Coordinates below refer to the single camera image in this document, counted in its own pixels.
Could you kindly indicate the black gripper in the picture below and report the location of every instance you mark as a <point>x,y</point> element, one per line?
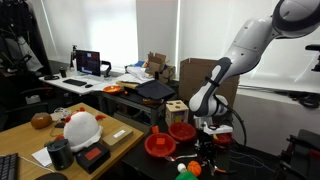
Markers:
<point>210,145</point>

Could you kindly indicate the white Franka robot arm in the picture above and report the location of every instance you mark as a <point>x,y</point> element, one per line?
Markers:
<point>246,46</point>

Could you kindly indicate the orange bowl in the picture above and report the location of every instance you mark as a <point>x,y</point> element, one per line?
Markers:
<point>112,89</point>

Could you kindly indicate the clear glass bowl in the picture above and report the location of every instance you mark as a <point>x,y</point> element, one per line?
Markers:
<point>61,113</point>

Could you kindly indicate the orange toy ball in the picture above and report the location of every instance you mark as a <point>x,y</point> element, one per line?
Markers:
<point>194,168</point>

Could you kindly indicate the green plastic toy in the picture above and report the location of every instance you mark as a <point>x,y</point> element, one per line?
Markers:
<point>185,176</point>

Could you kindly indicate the red toy block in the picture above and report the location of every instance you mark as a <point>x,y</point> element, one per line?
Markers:
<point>155,130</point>
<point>160,141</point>

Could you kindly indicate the wooden shape sorter box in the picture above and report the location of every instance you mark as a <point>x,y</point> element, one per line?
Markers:
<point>173,108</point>

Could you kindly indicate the large cardboard box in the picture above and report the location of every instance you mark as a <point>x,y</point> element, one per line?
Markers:
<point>193,76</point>

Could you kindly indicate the dark blue bin lid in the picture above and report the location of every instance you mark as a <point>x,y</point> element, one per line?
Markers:
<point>155,90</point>

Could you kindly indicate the small tan cardboard box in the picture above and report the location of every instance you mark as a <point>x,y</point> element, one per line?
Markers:
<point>116,137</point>

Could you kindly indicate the tan flat board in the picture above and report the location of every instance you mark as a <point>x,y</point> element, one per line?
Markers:
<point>128,85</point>

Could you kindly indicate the white paper sheets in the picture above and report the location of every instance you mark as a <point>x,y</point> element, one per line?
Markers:
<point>138,74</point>

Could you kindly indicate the open small cardboard box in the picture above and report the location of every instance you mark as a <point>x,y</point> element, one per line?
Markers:
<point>156,60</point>

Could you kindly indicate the black box red label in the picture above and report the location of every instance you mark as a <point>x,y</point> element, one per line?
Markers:
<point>83,163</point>

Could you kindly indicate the black computer mouse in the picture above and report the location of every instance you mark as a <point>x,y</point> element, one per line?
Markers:
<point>88,86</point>

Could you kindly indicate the black mug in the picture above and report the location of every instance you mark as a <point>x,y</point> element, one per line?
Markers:
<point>60,155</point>

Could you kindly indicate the black computer monitor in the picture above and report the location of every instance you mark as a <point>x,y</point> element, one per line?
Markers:
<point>88,62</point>

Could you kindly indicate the black keyboard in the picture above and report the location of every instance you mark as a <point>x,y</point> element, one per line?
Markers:
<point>74,82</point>
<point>8,166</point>

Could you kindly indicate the black oval case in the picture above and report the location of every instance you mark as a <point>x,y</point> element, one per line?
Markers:
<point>51,176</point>

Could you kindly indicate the white desk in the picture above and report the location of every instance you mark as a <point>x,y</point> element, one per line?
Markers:
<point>66,87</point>

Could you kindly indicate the white paper note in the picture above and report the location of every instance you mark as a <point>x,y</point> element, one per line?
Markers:
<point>41,156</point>

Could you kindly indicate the black cup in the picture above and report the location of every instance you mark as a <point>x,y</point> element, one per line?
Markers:
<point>63,72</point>

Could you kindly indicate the black desk stand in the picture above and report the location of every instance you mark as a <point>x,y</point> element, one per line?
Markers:
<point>72,56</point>

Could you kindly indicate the brown ball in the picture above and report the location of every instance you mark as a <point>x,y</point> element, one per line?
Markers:
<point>41,120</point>

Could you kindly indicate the wooden desk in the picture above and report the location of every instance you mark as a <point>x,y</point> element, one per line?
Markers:
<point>20,140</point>

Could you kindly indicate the black office chair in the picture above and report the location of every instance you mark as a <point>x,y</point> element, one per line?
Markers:
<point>20,100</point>

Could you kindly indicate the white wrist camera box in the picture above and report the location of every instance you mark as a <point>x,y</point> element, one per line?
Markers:
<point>220,129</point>

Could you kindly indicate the black equipment frame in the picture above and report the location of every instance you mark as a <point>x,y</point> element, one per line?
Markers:
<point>300,156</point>

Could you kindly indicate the black camera on stand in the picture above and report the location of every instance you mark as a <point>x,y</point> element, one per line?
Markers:
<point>315,48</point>

